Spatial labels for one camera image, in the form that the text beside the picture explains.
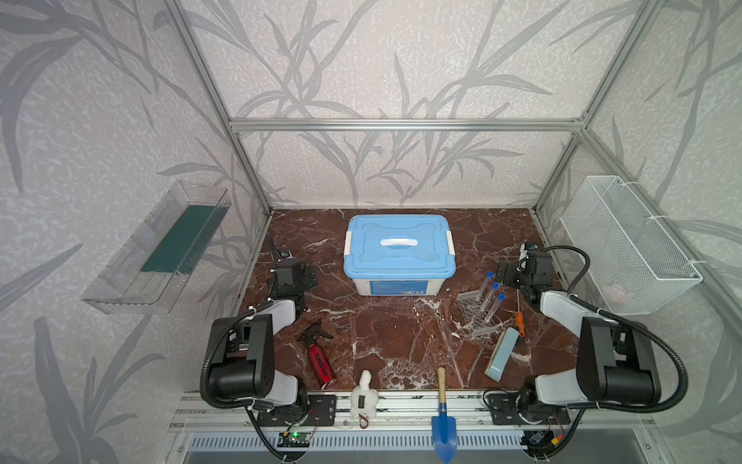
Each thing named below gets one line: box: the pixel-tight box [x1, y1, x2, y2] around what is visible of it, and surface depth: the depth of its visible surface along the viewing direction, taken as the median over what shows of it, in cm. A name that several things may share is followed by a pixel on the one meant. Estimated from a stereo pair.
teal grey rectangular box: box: [484, 326, 520, 382], surface depth 81 cm
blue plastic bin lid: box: [342, 213, 457, 280], surface depth 88 cm
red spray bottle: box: [297, 322, 336, 390], surface depth 80 cm
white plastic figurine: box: [350, 369, 379, 419], surface depth 75 cm
